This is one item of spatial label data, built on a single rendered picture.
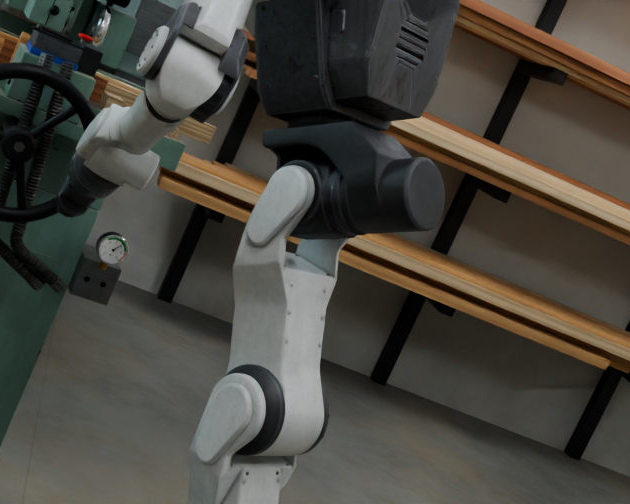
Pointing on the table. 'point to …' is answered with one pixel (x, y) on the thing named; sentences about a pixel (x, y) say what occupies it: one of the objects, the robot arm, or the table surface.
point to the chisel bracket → (39, 10)
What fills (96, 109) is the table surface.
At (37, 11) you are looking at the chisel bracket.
